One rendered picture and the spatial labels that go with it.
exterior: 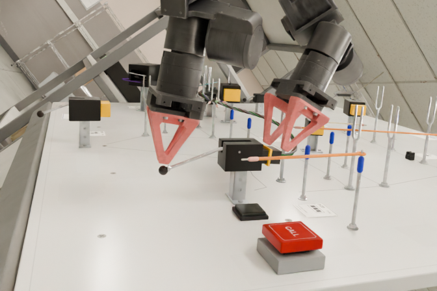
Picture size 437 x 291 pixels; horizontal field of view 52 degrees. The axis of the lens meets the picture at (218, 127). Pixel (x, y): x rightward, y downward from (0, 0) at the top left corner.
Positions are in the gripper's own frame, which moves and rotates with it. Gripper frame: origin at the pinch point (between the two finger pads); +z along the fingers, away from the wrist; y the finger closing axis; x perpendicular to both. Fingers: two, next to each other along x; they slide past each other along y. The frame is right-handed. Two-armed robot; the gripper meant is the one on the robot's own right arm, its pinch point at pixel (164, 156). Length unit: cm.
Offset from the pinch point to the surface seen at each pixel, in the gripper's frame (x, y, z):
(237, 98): -27, 54, -6
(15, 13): 147, 760, -20
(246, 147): -11.1, -1.7, -3.5
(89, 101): 11.0, 32.1, -1.5
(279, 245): -9.8, -20.4, 2.6
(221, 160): -8.5, 0.3, -0.5
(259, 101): -41, 74, -4
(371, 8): -215, 303, -87
